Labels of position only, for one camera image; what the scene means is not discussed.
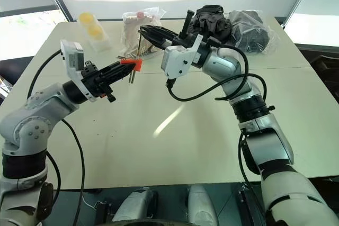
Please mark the small red cap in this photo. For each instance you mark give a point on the small red cap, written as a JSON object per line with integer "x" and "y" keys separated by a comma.
{"x": 139, "y": 13}

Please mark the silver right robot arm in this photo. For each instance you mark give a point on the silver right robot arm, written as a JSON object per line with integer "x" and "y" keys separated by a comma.
{"x": 225, "y": 64}

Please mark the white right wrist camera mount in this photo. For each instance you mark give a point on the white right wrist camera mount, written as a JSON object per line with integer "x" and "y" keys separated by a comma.
{"x": 174, "y": 62}

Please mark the silver rounded robot leg cover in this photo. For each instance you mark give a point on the silver rounded robot leg cover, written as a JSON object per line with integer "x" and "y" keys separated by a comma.
{"x": 201, "y": 204}
{"x": 136, "y": 204}

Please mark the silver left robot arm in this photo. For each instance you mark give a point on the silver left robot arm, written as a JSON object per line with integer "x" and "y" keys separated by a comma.
{"x": 31, "y": 125}

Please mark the clear bag with brown parts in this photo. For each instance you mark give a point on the clear bag with brown parts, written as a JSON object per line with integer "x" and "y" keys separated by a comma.
{"x": 129, "y": 35}

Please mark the black crumpled cloth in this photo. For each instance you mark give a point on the black crumpled cloth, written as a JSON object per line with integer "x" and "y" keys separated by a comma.
{"x": 212, "y": 25}

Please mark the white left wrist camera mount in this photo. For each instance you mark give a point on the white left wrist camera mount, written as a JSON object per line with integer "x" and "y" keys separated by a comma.
{"x": 72, "y": 60}

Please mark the long steel hex key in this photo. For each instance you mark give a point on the long steel hex key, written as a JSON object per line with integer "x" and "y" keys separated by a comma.
{"x": 138, "y": 46}

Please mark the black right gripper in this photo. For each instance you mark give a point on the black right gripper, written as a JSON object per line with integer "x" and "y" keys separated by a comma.
{"x": 182, "y": 41}

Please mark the yellow round cap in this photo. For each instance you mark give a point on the yellow round cap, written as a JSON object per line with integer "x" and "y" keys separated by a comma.
{"x": 87, "y": 17}
{"x": 94, "y": 31}

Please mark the steel hex key in holder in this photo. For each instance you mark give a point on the steel hex key in holder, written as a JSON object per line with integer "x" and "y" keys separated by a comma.
{"x": 134, "y": 75}
{"x": 130, "y": 76}

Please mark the dark furniture piece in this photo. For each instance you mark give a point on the dark furniture piece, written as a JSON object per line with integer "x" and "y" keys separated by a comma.
{"x": 12, "y": 68}
{"x": 321, "y": 63}

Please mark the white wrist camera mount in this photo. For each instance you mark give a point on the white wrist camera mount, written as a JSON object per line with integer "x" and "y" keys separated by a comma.
{"x": 72, "y": 60}
{"x": 174, "y": 62}

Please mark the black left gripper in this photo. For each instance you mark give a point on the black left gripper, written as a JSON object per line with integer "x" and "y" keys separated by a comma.
{"x": 95, "y": 81}

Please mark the clear bag with black contents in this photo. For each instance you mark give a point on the clear bag with black contents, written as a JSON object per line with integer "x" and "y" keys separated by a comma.
{"x": 249, "y": 31}

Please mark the clear plastic blister package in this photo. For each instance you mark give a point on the clear plastic blister package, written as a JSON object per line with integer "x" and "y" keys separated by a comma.
{"x": 99, "y": 42}

